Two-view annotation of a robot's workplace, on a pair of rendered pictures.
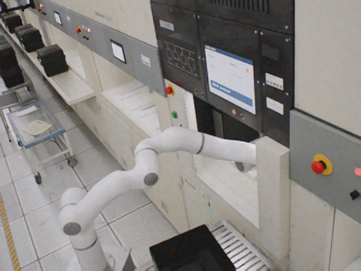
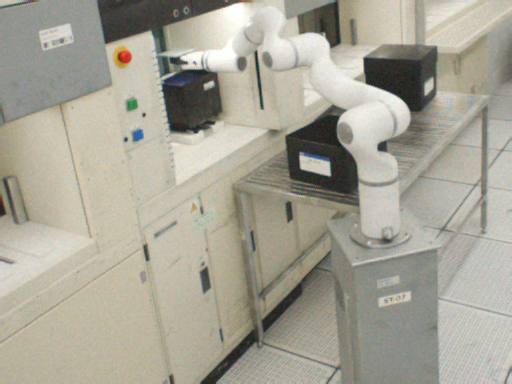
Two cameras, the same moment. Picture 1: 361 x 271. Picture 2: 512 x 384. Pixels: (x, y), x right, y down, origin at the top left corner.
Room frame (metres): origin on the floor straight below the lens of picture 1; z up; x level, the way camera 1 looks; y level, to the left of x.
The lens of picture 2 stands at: (2.38, 1.77, 1.76)
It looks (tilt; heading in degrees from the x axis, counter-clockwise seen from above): 21 degrees down; 236
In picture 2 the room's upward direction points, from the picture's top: 5 degrees counter-clockwise
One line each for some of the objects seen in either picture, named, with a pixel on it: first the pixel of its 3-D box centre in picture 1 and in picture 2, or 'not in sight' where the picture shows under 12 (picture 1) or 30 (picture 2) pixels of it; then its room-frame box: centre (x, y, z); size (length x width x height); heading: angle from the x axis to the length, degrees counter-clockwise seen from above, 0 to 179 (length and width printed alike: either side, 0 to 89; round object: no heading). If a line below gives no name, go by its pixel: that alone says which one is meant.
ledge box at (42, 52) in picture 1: (51, 60); not in sight; (3.97, 1.01, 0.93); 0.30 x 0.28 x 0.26; 20
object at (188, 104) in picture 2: not in sight; (183, 90); (1.36, -0.59, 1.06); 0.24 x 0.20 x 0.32; 23
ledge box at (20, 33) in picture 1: (30, 39); not in sight; (5.06, 1.48, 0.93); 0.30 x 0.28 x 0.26; 26
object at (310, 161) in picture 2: (193, 270); (337, 151); (1.03, -0.02, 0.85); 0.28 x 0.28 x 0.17; 15
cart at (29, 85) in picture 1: (17, 90); not in sight; (5.10, 1.93, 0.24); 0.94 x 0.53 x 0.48; 23
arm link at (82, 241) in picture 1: (77, 215); (368, 144); (1.26, 0.43, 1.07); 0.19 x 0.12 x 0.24; 3
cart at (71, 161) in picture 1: (41, 137); not in sight; (3.55, 1.28, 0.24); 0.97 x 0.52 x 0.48; 26
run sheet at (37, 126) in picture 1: (35, 126); not in sight; (3.37, 1.23, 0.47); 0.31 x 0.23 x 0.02; 45
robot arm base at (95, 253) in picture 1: (89, 253); (379, 205); (1.23, 0.43, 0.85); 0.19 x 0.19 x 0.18
